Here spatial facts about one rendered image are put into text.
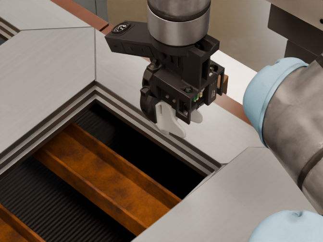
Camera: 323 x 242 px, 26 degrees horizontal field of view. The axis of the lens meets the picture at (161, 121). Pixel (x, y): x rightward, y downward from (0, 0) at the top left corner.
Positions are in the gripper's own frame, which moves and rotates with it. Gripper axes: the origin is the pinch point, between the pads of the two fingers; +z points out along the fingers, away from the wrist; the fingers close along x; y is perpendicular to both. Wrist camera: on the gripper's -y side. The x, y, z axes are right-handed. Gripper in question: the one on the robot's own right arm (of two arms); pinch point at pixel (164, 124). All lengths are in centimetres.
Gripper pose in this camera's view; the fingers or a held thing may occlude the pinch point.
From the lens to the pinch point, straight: 101.7
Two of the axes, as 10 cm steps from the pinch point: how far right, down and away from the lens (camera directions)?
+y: 7.5, 5.0, -4.2
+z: 0.0, 6.4, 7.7
